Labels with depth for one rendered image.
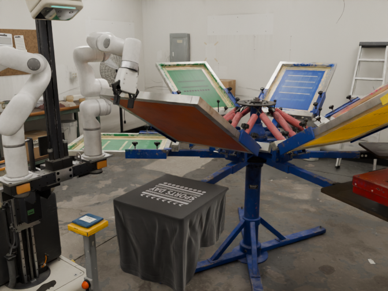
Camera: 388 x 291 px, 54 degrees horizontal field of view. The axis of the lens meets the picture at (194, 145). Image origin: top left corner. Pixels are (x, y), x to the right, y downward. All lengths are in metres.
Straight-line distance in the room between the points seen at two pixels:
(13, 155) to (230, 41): 5.26
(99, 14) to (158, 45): 1.30
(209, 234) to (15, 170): 1.03
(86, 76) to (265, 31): 4.67
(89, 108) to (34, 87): 0.37
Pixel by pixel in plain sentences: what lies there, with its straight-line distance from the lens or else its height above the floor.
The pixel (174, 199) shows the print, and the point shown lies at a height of 0.95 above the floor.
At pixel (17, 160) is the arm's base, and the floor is 1.23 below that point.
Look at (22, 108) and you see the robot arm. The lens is 1.78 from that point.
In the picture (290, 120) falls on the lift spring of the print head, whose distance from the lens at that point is 2.95.
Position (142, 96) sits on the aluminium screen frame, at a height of 1.51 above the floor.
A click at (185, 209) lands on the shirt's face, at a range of 1.91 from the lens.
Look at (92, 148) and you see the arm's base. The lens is 2.15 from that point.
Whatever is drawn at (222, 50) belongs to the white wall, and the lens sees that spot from 6.79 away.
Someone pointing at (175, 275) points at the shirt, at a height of 0.63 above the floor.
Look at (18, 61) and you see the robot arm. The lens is 1.78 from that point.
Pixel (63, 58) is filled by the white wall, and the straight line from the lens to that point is 6.38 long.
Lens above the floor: 1.75
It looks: 15 degrees down
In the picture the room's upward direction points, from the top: straight up
